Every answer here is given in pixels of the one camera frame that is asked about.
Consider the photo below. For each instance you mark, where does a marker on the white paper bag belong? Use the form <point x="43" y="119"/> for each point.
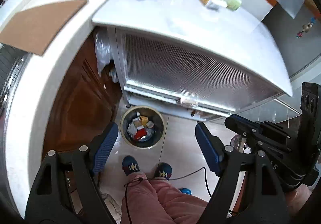
<point x="131" y="129"/>

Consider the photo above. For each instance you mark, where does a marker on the pink trousers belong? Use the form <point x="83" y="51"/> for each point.
<point x="155" y="201"/>

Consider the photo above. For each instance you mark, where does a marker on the grey refrigerator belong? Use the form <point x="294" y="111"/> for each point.
<point x="288" y="46"/>

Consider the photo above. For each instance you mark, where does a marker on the white cabinet with ribbed door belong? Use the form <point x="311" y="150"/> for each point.
<point x="188" y="63"/>

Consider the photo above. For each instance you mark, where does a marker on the yellow packet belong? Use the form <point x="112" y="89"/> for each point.
<point x="144" y="120"/>

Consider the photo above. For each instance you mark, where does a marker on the clear glass jar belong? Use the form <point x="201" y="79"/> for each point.
<point x="237" y="142"/>

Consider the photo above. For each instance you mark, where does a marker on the person's blue shoe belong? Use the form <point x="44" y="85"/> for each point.
<point x="131" y="165"/>
<point x="163" y="171"/>

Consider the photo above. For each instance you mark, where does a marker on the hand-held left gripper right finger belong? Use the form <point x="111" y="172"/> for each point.
<point x="208" y="148"/>

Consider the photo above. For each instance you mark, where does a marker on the person's right forearm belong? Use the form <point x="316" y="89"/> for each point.
<point x="298" y="201"/>

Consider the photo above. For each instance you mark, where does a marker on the person's right blue shoe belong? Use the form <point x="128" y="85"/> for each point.
<point x="163" y="171"/>

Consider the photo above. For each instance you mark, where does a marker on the brown cardboard sheet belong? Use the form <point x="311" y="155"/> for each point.
<point x="37" y="26"/>

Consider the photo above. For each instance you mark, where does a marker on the brown wooden cabinet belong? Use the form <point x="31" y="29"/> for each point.
<point x="82" y="103"/>

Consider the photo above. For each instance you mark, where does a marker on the clear plastic bag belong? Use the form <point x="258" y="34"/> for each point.
<point x="102" y="51"/>

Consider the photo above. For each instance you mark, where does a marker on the person's left blue shoe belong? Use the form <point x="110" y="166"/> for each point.
<point x="131" y="165"/>

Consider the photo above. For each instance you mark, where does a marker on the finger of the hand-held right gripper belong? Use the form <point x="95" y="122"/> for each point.
<point x="239" y="121"/>

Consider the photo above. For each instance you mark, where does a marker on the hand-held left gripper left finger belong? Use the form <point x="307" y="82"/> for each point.
<point x="105" y="143"/>

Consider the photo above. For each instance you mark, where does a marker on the dark trash bin cream rim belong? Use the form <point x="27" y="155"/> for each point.
<point x="128" y="118"/>

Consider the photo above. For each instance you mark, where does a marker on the metal sink rack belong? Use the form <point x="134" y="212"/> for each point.
<point x="12" y="76"/>

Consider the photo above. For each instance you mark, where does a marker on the red wrapper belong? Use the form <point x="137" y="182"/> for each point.
<point x="139" y="134"/>

